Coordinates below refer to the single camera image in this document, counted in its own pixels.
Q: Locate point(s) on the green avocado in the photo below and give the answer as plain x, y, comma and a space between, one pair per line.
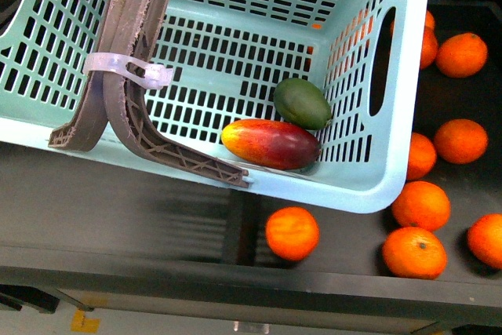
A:
301, 103

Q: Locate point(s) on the light blue plastic basket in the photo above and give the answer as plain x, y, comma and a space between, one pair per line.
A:
151, 84

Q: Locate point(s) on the red yellow mango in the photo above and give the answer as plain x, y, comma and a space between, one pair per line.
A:
273, 144

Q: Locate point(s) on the wooden display stand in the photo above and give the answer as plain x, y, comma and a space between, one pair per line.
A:
100, 236

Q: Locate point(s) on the orange tangerine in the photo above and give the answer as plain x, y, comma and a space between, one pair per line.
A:
292, 233
461, 141
462, 55
414, 253
422, 204

